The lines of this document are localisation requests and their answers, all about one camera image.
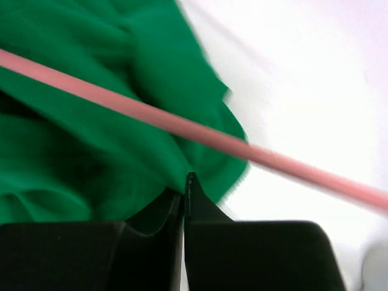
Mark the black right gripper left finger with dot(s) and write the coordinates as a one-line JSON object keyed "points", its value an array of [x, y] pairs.
{"points": [[142, 253]]}

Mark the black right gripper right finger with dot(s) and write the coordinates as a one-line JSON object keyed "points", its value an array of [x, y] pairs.
{"points": [[224, 254]]}

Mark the pink wire hanger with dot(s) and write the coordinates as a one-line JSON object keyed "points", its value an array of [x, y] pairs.
{"points": [[195, 132]]}

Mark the green t shirt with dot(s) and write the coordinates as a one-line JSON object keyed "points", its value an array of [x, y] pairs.
{"points": [[66, 159]]}

